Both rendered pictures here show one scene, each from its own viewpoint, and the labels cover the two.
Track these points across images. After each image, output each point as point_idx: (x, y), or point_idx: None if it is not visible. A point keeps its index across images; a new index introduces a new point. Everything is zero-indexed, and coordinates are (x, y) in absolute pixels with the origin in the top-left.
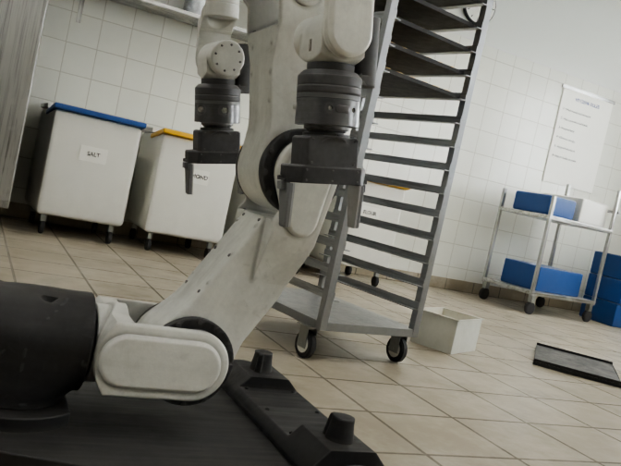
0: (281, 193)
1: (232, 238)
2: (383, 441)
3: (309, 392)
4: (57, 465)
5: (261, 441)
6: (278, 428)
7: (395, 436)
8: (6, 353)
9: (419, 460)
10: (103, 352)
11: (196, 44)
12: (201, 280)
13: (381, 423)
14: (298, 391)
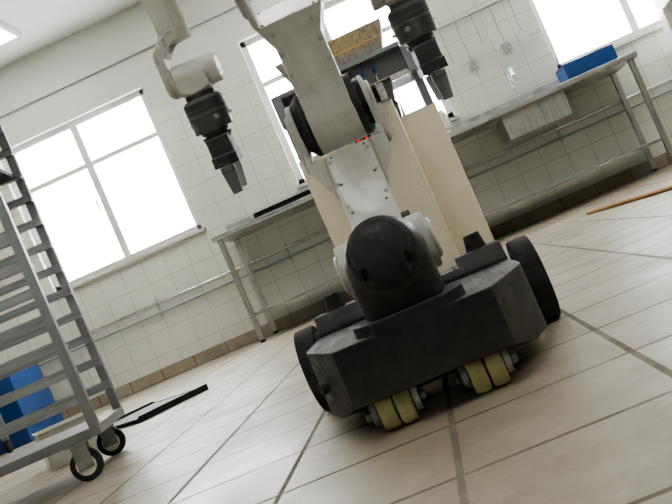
0: (438, 79)
1: (352, 168)
2: None
3: (200, 441)
4: (511, 273)
5: (452, 282)
6: (445, 274)
7: (308, 391)
8: (425, 247)
9: None
10: (432, 231)
11: (162, 73)
12: (374, 196)
13: (280, 402)
14: (196, 444)
